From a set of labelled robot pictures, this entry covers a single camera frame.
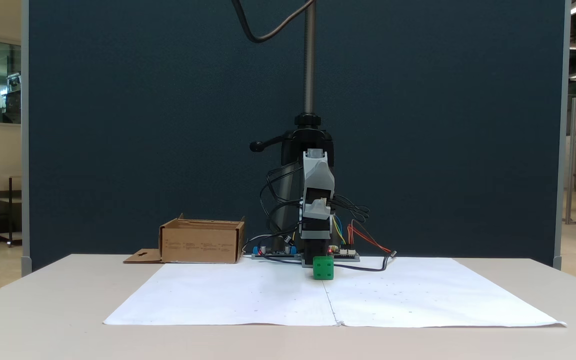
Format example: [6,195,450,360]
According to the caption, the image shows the green die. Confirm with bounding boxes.
[313,256,335,280]

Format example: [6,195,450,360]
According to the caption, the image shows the circuit board with red LED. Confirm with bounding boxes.
[328,245,361,262]

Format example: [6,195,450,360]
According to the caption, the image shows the blue circuit board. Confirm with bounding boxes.
[251,244,302,260]

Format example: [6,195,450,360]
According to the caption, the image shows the brown cardboard box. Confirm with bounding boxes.
[123,213,246,265]

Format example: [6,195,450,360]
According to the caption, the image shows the white paper sheet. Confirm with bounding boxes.
[103,262,339,327]
[320,257,568,329]

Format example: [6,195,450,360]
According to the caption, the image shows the dark blue partition panel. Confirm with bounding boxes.
[21,0,572,275]

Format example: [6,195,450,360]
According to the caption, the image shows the black shelf cart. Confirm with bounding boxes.
[0,174,23,248]

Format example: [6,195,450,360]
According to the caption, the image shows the yellow wire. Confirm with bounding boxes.
[332,214,347,246]

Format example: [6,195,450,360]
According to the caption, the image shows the black arm wire bundle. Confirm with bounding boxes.
[259,164,305,247]

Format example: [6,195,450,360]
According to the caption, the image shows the orange wire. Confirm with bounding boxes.
[346,222,394,254]

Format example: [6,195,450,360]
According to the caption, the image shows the white cable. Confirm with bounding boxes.
[241,233,275,252]

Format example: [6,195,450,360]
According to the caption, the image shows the black cable with connector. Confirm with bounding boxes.
[328,251,398,273]

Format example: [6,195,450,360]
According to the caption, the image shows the metal camera stand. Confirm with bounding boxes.
[249,0,337,242]

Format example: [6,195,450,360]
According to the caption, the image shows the thick black hanging cable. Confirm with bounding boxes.
[231,0,317,45]

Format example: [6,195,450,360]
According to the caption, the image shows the wall window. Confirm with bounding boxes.
[0,34,22,129]

